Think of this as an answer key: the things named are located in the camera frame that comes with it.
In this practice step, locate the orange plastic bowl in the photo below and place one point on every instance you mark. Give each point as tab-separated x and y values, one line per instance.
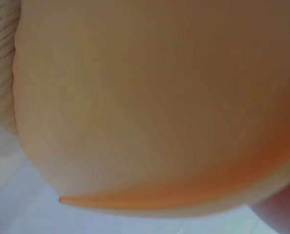
145	102

